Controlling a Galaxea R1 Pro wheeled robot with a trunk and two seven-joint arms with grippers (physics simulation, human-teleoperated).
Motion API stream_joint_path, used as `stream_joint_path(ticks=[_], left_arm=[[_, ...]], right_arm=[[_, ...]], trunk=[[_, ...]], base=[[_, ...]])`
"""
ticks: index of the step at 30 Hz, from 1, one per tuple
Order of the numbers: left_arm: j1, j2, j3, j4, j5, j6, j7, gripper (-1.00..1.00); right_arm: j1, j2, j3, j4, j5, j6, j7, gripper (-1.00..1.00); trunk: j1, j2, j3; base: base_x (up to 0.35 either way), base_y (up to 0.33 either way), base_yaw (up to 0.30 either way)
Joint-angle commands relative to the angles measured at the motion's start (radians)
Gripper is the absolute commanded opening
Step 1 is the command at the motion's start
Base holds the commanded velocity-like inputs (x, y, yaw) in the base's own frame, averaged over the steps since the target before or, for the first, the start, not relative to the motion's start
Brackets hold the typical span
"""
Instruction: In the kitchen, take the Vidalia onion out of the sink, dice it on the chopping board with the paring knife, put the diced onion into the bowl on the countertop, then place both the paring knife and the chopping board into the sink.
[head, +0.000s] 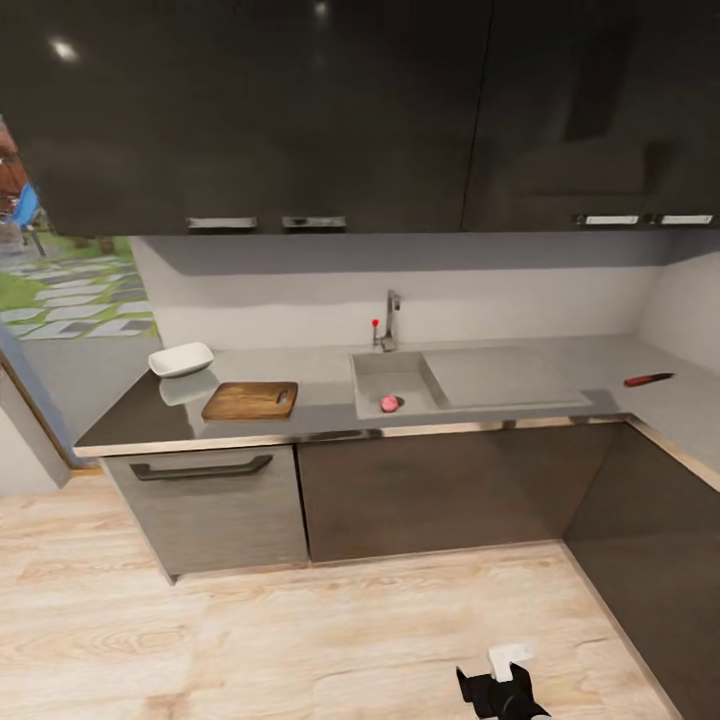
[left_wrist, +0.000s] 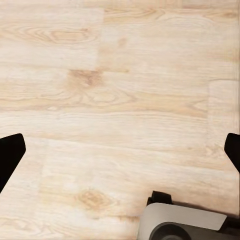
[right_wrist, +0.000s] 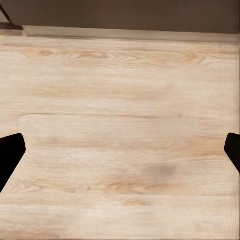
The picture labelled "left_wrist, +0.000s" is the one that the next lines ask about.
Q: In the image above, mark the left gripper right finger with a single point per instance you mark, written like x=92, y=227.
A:
x=232, y=149

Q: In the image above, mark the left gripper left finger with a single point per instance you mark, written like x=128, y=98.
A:
x=12, y=149

